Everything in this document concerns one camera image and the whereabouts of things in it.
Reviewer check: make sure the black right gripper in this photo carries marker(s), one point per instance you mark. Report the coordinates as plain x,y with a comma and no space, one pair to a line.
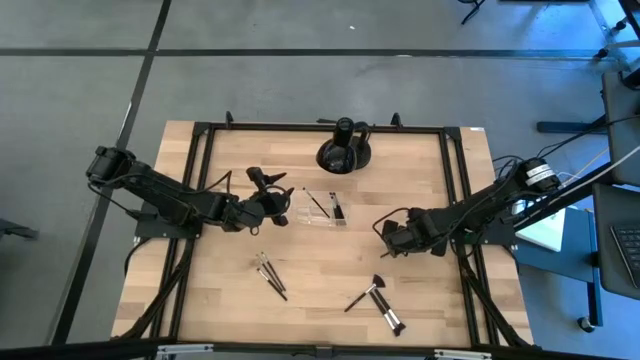
425,230

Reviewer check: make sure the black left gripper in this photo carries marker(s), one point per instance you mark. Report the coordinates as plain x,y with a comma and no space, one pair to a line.
267,207

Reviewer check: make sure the black fan makeup brush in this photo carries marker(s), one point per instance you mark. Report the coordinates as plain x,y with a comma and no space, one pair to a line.
378,281

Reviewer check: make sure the round-head black makeup brush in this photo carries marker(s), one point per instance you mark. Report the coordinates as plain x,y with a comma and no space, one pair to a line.
316,202

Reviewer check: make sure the flat-head black makeup brush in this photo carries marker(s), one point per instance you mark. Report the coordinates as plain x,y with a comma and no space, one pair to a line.
331,198

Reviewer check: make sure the large black powder brush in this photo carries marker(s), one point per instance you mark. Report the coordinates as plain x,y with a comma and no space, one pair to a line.
391,311
384,313

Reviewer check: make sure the small black makeup brush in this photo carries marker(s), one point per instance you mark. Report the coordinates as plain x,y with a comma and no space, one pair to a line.
272,285
275,272
270,272

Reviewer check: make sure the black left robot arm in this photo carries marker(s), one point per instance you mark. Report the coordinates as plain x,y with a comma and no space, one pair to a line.
165,192

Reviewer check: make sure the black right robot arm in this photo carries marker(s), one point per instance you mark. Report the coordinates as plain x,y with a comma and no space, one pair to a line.
490,202

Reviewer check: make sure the clear acrylic brush organizer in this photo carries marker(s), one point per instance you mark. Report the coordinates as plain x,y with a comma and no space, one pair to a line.
310,215

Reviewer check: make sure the black desk lamp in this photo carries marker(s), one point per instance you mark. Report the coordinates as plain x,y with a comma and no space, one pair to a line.
340,155

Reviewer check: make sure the white box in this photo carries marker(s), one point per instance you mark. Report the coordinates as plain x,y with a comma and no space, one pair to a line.
542,232

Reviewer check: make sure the blue cart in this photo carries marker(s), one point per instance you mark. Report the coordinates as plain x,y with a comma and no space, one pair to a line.
575,260

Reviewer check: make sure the black caster wheel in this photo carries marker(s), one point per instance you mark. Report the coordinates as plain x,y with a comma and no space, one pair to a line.
586,325

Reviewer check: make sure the grey laptop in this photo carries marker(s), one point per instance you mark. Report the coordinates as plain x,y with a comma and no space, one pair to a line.
620,240

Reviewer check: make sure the black aluminium table frame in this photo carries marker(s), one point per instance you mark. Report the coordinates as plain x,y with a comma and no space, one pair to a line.
275,127

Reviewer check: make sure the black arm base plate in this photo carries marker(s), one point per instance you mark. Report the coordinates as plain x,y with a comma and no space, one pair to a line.
500,235
150,227

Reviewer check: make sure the silver metal bracket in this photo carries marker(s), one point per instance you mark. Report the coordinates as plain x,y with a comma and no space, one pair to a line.
462,355
185,351

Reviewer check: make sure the black camera rig beam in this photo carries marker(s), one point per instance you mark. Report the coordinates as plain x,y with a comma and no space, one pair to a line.
75,350

